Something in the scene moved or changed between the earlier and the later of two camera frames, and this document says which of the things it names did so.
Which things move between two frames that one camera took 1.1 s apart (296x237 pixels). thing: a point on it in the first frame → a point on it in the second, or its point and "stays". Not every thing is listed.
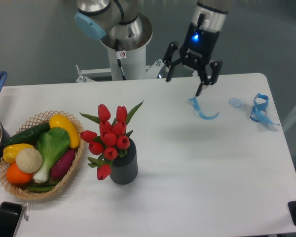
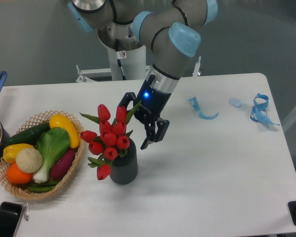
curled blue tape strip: (194, 100) stays
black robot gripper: (197, 49) → (153, 102)
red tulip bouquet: (113, 140) stays
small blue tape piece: (236, 102) stays
